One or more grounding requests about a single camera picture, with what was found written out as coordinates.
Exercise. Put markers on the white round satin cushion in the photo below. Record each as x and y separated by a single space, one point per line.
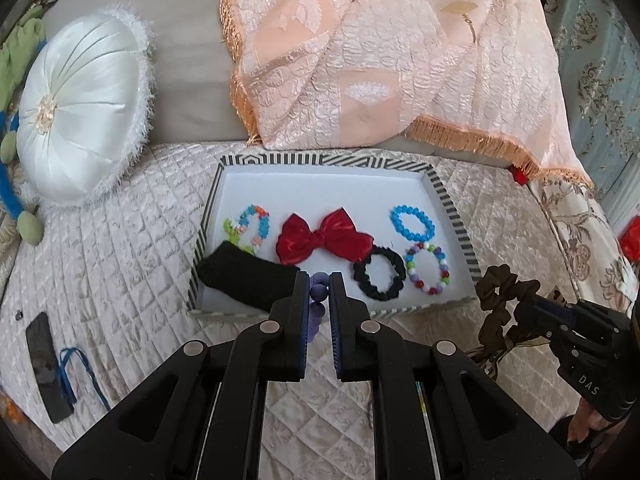
75 110

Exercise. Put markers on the striped cardboard box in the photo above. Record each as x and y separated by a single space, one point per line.
320 195

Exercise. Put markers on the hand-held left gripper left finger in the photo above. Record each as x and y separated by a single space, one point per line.
303 350

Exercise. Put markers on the black knit headband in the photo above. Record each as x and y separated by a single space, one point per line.
240 275

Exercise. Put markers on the cream quilted bedspread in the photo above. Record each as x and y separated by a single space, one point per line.
125 270

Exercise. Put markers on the peach fringed blanket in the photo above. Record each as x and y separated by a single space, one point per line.
375 35

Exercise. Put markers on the red satin bow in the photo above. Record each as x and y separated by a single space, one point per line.
300 240

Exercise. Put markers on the green and blue plush toy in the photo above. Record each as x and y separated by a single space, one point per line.
22 40

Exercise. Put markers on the beige upholstered headboard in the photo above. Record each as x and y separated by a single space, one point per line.
190 60

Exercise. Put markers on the orange patterned cloth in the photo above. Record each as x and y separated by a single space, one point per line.
9 410

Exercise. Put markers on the brown scrunchie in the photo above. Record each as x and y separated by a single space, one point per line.
492 285

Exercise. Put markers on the red packet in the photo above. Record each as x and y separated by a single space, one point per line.
631 242

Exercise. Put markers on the small red object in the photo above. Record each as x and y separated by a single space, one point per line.
520 176

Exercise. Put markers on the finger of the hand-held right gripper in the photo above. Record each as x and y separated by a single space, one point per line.
542 315

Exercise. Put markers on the floral tapestry cushion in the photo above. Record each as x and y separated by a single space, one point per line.
7 240

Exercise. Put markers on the beige floral pillow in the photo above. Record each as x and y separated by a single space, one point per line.
575 240

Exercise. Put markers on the black smartphone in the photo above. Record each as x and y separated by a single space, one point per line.
47 370

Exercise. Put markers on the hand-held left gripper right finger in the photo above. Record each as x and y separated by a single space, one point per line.
336 340

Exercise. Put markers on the black scrunchie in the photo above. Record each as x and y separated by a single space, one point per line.
360 272

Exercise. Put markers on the person's right hand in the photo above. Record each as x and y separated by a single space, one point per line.
585 422

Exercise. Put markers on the leopard print scrunchie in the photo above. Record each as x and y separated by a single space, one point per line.
492 366

